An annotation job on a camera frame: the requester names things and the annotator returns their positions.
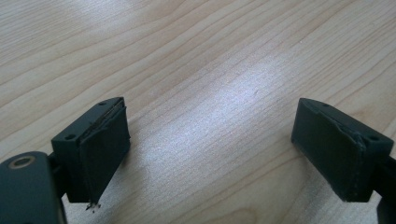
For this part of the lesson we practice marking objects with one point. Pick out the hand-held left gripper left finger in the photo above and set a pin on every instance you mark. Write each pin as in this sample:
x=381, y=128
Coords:
x=93, y=155

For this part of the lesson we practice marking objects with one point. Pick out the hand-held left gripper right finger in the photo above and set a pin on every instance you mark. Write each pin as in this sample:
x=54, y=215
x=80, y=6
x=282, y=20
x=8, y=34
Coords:
x=336, y=152

